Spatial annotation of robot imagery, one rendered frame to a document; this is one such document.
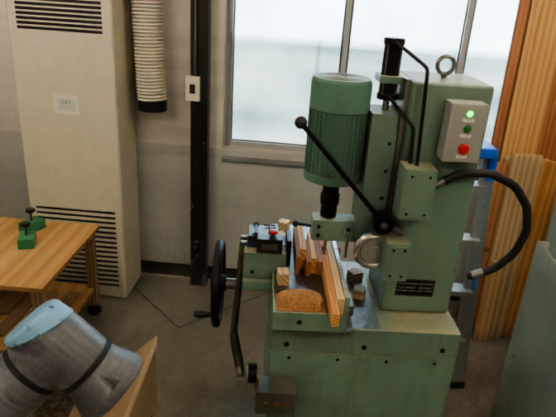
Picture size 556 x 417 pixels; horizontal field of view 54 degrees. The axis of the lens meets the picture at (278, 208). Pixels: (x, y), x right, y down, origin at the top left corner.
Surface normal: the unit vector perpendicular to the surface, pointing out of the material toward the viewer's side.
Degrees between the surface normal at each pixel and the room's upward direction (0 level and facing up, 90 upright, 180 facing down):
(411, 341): 90
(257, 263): 90
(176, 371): 0
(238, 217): 90
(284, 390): 0
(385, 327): 0
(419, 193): 90
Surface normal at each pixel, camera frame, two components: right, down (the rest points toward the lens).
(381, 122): 0.01, 0.38
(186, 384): 0.06, -0.92
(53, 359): 0.29, 0.14
